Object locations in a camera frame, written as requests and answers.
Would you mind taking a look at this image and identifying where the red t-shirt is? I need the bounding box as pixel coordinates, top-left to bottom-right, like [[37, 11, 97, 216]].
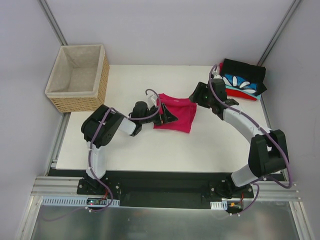
[[225, 88, 257, 101]]

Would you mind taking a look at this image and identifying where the light teal t-shirt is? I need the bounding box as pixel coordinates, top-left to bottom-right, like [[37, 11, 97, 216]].
[[225, 85, 261, 99]]

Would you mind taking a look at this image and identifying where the aluminium corner post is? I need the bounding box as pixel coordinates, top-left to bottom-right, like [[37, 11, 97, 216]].
[[37, 0, 68, 46], [256, 0, 303, 67]]

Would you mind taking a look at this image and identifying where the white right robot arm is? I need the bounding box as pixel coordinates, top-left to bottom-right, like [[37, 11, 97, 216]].
[[189, 78, 290, 198]]

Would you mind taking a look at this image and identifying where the right aluminium corner post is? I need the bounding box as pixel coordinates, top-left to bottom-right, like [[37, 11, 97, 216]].
[[256, 0, 303, 67]]

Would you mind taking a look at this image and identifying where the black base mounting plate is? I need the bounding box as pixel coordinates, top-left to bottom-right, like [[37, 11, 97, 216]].
[[47, 167, 255, 209]]

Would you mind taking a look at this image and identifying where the aluminium frame rail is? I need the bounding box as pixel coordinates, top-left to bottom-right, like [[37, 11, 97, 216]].
[[31, 176, 303, 202]]

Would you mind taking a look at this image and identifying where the right white cable duct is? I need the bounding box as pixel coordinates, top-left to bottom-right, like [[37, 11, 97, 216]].
[[210, 200, 228, 211]]

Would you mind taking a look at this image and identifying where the woven wicker basket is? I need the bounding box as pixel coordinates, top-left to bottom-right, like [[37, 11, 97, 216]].
[[45, 44, 110, 113]]

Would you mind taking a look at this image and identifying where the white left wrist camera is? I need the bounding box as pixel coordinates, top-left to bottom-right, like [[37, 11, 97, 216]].
[[148, 94, 158, 107]]

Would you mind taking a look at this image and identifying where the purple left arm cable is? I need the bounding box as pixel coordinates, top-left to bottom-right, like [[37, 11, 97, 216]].
[[40, 88, 161, 222]]

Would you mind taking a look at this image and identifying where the white cable duct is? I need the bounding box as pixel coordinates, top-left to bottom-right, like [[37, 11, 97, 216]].
[[210, 200, 228, 211], [42, 196, 120, 208]]

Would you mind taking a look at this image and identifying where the black printed t-shirt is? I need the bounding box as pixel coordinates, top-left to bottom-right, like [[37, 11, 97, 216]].
[[219, 58, 267, 95]]

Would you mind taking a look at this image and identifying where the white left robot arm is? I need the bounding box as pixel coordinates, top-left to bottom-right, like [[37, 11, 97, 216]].
[[81, 101, 178, 195]]

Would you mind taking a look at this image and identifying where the left white cable duct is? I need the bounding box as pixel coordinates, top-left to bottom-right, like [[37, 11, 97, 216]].
[[42, 196, 120, 208]]

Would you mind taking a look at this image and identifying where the left aluminium corner post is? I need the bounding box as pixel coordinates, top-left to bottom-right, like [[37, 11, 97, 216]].
[[37, 0, 68, 46]]

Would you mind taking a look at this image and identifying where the magenta pink t-shirt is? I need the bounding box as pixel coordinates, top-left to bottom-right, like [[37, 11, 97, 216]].
[[153, 93, 197, 134]]

